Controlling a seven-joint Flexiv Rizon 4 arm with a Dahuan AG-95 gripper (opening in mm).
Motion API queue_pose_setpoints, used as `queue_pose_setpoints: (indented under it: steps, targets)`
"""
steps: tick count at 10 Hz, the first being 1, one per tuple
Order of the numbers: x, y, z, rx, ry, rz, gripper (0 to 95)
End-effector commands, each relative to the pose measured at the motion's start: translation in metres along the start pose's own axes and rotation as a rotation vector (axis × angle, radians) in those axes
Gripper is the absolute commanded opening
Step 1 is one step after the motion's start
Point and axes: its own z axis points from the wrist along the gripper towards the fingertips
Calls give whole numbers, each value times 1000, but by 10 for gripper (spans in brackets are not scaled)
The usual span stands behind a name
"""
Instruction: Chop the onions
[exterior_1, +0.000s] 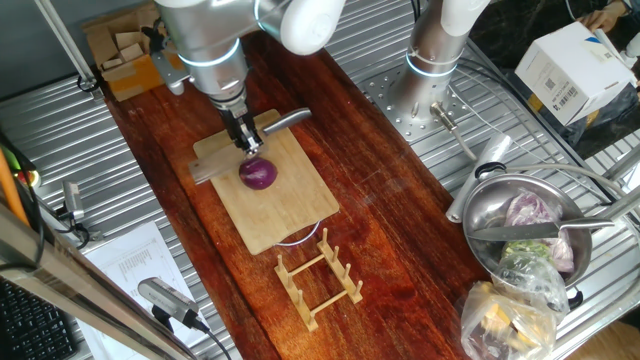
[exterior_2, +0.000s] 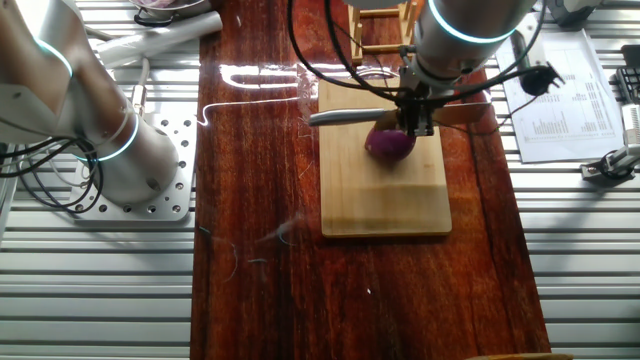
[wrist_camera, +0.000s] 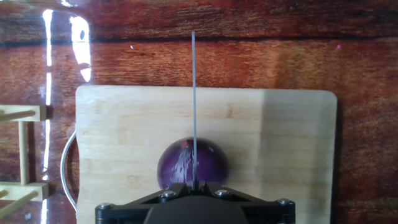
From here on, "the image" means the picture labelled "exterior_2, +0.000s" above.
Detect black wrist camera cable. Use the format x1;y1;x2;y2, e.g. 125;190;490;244
427;64;549;109

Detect black looped robot cables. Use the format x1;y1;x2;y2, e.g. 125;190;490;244
0;135;105;215

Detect steel cleaver knife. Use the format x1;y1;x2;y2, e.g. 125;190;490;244
308;101;494;128

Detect purple onion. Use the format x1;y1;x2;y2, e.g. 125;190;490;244
363;127;418;164

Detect printed paper sheet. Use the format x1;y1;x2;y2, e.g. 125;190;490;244
494;28;626;165

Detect thick black gripper cable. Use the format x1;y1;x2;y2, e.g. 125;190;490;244
286;0;410;105

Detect glossy wood-grain table mat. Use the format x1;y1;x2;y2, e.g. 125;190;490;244
189;0;551;360

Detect silver bar-shaped camera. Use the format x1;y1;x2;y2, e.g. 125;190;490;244
619;102;640;147

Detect steel bowl with black handles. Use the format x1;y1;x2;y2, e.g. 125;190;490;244
127;0;211;27

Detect grey metal mount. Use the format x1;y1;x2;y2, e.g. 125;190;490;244
543;0;604;27

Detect wooden knife rack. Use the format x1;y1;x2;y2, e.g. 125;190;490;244
348;0;419;65

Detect white plastic roll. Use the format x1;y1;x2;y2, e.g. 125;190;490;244
94;10;224;70

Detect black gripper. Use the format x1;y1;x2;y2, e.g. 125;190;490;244
396;79;445;138

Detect grey cable with metal connector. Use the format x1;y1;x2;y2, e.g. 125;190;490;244
130;57;152;119

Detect bamboo cutting board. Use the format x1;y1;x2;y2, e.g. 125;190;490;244
317;69;454;239

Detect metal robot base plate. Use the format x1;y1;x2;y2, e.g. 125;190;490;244
67;112;199;224

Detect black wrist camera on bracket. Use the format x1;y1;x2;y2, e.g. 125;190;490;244
509;29;567;98

